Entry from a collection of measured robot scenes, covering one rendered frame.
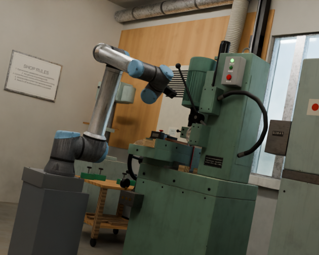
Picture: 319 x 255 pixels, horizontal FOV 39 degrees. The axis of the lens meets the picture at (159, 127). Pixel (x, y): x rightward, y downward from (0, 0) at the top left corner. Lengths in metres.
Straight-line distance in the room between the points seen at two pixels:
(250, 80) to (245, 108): 0.16
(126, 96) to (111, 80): 2.07
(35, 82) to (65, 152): 2.78
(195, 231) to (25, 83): 3.45
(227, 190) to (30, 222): 1.15
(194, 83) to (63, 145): 0.88
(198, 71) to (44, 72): 3.05
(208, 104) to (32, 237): 1.25
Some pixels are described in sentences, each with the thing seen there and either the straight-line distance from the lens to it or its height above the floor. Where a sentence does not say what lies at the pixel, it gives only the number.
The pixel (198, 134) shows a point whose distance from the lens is 2.51.
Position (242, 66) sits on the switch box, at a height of 1.43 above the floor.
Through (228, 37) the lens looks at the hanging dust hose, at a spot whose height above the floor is 2.09.
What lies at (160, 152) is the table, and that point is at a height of 0.88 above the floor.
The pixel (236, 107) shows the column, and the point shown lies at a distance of 2.52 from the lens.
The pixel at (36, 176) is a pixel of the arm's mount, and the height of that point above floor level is 0.60.
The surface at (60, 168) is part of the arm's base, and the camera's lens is 2.76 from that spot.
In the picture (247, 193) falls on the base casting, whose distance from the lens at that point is 2.66.
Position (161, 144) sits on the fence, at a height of 0.92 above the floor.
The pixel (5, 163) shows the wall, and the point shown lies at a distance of 5.41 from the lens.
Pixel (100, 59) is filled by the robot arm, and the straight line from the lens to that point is 2.72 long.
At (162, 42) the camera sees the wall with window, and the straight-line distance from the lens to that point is 5.39.
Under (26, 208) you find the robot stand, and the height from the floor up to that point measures 0.40.
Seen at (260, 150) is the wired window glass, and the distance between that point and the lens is 4.19.
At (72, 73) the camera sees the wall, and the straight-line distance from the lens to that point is 5.71.
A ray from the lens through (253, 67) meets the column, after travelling 2.58.
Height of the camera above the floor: 0.86
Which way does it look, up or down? 3 degrees up
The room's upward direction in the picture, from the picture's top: 11 degrees clockwise
